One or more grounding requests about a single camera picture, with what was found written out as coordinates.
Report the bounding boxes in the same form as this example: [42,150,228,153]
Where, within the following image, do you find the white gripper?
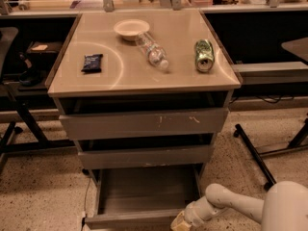
[170,196,226,231]

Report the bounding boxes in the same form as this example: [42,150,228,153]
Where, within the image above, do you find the grey bottom drawer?
[86,165,200,230]

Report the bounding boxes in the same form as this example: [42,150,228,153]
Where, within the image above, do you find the grey drawer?
[86,165,200,230]
[60,108,228,141]
[78,145,214,169]

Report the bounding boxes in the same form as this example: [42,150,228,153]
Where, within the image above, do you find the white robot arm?
[170,181,308,231]

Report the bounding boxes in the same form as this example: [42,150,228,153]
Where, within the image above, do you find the grey middle drawer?
[78,145,214,169]

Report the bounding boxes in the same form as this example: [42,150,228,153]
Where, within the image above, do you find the grey top drawer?
[60,108,228,141]

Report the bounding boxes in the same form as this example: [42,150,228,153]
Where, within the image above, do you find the grey drawer cabinet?
[44,9,244,188]

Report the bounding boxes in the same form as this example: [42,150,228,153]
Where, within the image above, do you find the black wheeled stand base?
[233,118,308,191]

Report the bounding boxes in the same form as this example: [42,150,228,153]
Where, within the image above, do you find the clear plastic water bottle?
[135,32,169,72]

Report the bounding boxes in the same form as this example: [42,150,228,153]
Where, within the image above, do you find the green soda can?
[194,39,215,73]

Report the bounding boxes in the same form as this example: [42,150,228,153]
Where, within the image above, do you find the dark blue snack packet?
[82,54,103,73]

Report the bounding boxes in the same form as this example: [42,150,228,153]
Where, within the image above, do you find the white paper bowl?
[114,19,150,41]

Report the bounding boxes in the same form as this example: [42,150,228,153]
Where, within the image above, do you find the black box on shelf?
[26,41,63,62]

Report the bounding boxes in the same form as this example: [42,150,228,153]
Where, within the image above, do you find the black cable on floor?
[80,176,92,231]

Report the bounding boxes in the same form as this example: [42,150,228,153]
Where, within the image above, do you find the black chair frame left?
[0,27,73,169]

